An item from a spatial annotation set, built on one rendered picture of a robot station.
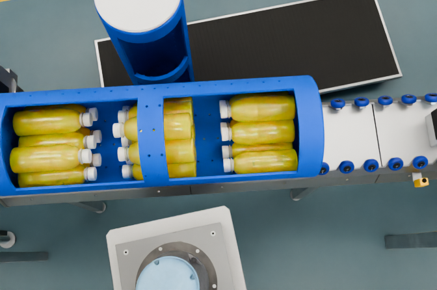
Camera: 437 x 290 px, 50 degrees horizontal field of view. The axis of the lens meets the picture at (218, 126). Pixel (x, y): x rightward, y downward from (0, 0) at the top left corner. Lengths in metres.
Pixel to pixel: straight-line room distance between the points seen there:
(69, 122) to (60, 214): 1.21
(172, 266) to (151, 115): 0.42
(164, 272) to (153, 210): 1.48
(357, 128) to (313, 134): 0.37
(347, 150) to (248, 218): 0.97
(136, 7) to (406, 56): 1.67
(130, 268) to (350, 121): 0.82
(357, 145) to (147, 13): 0.78
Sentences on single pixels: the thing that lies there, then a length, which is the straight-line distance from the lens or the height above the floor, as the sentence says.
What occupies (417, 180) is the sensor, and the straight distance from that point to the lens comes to 1.58.
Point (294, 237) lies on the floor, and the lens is 2.39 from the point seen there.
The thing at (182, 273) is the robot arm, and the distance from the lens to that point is 0.93.
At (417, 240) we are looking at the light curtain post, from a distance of 2.14.
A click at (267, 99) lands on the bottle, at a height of 1.14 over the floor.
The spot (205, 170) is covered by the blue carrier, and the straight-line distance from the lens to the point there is 1.39.
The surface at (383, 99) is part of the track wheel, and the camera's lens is 1.55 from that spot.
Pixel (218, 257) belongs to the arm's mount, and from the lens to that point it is 1.15.
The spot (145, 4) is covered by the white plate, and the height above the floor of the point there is 1.04.
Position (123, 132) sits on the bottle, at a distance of 1.26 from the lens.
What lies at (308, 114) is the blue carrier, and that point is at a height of 1.23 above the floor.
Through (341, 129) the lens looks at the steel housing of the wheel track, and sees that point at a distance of 1.54.
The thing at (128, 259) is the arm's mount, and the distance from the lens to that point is 1.17.
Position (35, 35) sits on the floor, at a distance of 2.82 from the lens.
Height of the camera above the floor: 2.36
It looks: 75 degrees down
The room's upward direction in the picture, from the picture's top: straight up
